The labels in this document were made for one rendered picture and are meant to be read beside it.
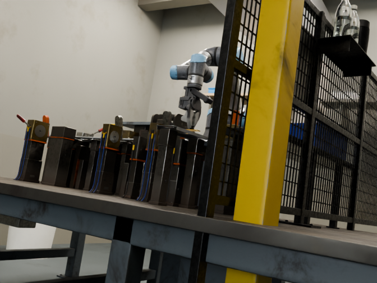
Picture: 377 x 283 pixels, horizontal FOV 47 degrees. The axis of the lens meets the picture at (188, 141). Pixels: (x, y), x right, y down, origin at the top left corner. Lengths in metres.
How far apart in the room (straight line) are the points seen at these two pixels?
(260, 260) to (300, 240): 0.13
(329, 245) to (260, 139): 0.38
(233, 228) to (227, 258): 0.09
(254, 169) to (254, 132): 0.11
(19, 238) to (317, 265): 3.42
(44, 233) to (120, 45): 2.79
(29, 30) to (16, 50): 0.28
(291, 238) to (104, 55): 4.81
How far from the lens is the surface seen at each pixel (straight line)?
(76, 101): 5.27
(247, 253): 1.14
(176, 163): 1.79
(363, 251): 1.02
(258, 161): 1.23
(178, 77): 2.21
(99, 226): 1.41
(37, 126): 2.66
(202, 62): 2.07
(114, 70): 5.78
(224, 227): 1.12
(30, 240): 4.19
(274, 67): 1.29
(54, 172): 2.45
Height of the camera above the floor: 0.74
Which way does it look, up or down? 7 degrees up
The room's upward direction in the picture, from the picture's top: 8 degrees clockwise
